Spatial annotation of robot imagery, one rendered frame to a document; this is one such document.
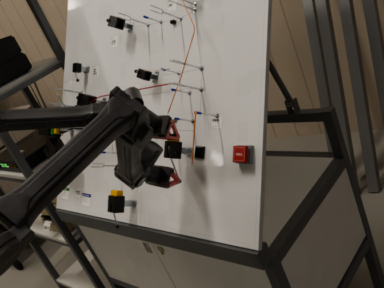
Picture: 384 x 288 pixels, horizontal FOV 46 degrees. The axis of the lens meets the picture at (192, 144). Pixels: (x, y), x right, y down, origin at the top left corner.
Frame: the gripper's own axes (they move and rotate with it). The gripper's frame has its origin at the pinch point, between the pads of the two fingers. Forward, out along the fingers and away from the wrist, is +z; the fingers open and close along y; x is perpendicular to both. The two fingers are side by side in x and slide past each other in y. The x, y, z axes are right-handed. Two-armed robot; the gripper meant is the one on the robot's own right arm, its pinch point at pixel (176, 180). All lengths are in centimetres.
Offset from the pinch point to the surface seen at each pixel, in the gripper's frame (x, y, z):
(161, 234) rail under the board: 19.4, 9.0, 7.3
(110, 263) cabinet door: 44, 69, 37
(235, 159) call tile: -9.4, -23.8, -1.5
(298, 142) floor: -58, 83, 207
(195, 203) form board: 6.1, -6.0, 5.0
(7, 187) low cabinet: 36, 358, 113
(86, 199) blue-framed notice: 15, 59, 8
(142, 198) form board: 8.7, 22.1, 5.9
